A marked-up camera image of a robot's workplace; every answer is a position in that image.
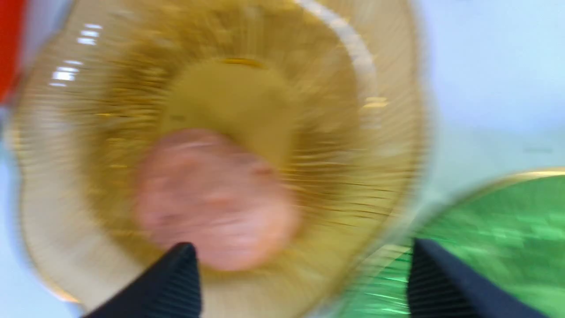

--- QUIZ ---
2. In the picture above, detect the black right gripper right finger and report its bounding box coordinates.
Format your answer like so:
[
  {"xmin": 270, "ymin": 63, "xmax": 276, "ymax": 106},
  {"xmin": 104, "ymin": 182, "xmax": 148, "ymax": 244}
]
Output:
[{"xmin": 406, "ymin": 239, "xmax": 543, "ymax": 318}]

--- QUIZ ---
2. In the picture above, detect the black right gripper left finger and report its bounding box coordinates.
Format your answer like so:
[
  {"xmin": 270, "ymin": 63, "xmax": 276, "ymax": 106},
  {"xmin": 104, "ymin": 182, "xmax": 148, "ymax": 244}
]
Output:
[{"xmin": 86, "ymin": 243, "xmax": 203, "ymax": 318}]

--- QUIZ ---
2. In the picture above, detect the orange carrot with green leaves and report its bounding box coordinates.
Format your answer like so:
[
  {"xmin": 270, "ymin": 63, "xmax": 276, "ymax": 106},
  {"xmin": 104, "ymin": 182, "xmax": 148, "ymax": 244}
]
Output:
[{"xmin": 0, "ymin": 0, "xmax": 27, "ymax": 103}]

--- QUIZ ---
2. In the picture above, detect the green plastic fluted plate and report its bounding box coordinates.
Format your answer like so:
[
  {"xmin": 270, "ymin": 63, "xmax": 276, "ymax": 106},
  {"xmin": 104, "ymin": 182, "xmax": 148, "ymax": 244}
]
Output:
[{"xmin": 334, "ymin": 170, "xmax": 565, "ymax": 318}]

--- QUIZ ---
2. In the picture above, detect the amber plastic fluted plate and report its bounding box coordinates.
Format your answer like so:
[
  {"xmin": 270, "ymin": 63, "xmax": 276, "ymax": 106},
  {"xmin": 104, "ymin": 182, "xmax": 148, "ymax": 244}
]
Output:
[{"xmin": 6, "ymin": 0, "xmax": 426, "ymax": 318}]

